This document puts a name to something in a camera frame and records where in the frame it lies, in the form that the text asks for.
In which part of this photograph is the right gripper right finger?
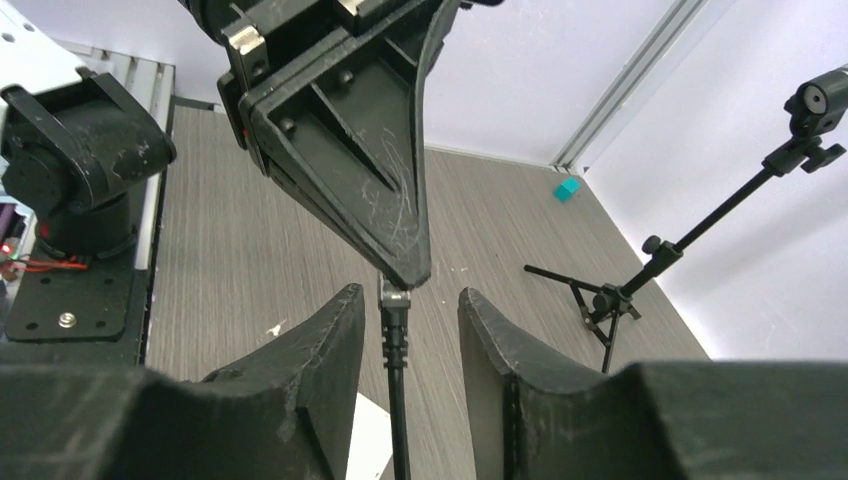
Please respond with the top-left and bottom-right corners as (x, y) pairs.
(457, 288), (636, 479)

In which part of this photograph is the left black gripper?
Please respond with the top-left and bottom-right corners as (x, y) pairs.
(181, 1), (475, 290)

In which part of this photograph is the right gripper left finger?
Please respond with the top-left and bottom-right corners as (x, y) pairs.
(198, 283), (365, 479)

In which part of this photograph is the black cable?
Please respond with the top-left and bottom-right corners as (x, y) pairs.
(377, 272), (413, 480)

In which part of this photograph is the white network switch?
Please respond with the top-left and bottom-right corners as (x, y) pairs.
(346, 393), (393, 480)

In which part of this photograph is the teal small block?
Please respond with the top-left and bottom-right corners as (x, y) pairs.
(553, 177), (581, 203)

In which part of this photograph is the black tripod stand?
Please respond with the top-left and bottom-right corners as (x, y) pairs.
(523, 129), (848, 376)

